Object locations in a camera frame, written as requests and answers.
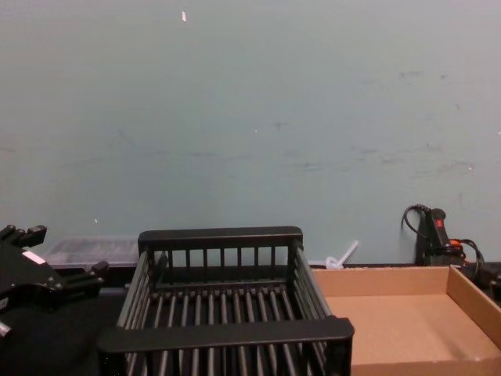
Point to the black rack with steel bars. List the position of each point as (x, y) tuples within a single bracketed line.
[(219, 235)]

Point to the shallow brown cardboard tray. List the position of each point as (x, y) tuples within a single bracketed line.
[(391, 321)]

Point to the clear plastic case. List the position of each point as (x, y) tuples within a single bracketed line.
[(90, 248)]

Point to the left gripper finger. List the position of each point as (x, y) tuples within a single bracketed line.
[(80, 284), (27, 236)]

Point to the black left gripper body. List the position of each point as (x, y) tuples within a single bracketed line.
[(27, 282)]

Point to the white three-armed plastic piece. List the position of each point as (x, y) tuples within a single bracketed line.
[(336, 262)]

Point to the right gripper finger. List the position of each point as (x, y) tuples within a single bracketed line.
[(491, 280)]

